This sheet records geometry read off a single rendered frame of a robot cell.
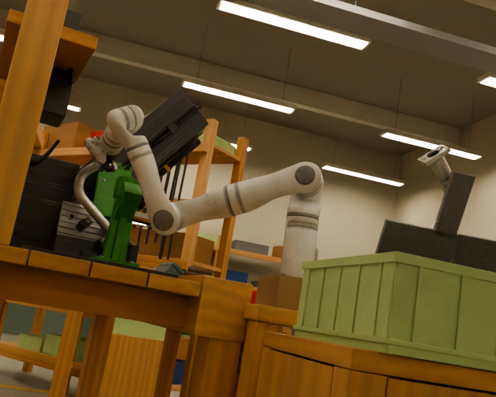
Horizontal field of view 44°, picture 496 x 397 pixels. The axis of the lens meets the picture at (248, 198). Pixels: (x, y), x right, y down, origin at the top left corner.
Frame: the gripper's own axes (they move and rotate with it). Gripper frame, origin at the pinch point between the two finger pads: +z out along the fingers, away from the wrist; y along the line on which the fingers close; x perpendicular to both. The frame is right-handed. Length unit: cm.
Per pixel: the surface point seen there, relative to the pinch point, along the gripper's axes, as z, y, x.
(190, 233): 222, -22, -134
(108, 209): 7.6, -13.4, 3.5
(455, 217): -105, -68, -4
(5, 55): -6.6, 43.6, 8.3
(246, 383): -48, -77, 25
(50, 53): -58, 14, 22
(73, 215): 9.0, -9.2, 14.2
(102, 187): 7.5, -5.9, 0.6
